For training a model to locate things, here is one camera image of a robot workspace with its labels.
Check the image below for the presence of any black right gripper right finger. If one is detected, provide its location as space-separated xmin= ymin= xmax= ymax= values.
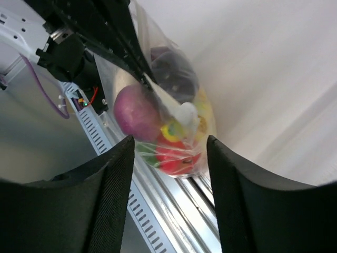
xmin=207 ymin=136 xmax=336 ymax=252

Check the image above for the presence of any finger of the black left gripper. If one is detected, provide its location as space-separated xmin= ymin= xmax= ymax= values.
xmin=26 ymin=1 xmax=155 ymax=84

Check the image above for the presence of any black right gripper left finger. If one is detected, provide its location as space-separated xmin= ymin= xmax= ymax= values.
xmin=0 ymin=134 xmax=135 ymax=253

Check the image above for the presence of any dark purple toy plum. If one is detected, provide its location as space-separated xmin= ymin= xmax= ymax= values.
xmin=151 ymin=46 xmax=200 ymax=103

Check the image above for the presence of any clear zip top bag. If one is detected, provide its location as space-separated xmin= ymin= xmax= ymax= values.
xmin=110 ymin=1 xmax=216 ymax=178

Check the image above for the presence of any red toy tomato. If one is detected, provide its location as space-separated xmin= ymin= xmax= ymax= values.
xmin=155 ymin=138 xmax=201 ymax=176

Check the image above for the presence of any yellow toy banana bunch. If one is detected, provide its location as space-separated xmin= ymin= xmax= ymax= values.
xmin=161 ymin=88 xmax=213 ymax=143

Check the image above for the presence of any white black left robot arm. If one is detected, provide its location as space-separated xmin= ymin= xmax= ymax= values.
xmin=1 ymin=1 xmax=154 ymax=112

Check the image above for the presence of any white slotted cable duct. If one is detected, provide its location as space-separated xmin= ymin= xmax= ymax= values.
xmin=59 ymin=83 xmax=176 ymax=252

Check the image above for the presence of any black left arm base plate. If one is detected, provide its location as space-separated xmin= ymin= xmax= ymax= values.
xmin=87 ymin=87 xmax=108 ymax=115

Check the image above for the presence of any silver aluminium front rail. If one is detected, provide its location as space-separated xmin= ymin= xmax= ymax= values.
xmin=127 ymin=152 xmax=222 ymax=252

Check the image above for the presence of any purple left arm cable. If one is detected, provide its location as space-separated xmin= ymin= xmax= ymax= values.
xmin=0 ymin=56 xmax=71 ymax=120

